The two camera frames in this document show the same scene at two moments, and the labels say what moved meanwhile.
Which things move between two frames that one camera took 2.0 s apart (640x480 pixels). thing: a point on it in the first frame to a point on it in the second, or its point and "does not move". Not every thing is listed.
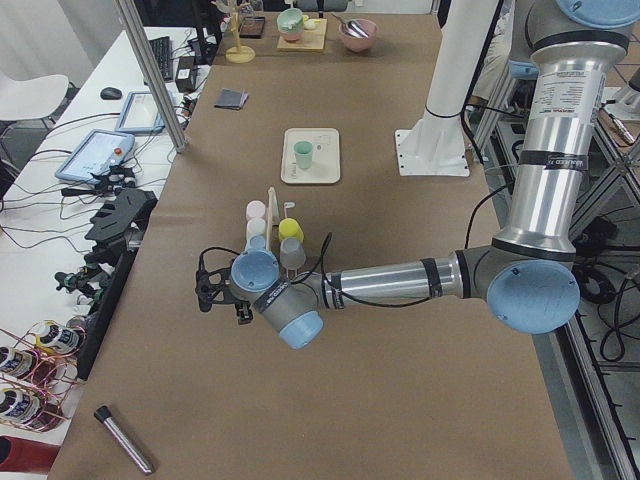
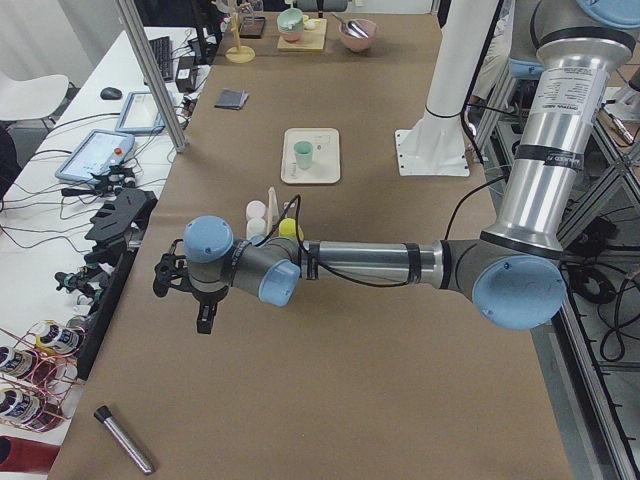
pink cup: (255, 209) does not move
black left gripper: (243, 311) to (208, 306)
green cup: (304, 154) does not move
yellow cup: (290, 228) does not move
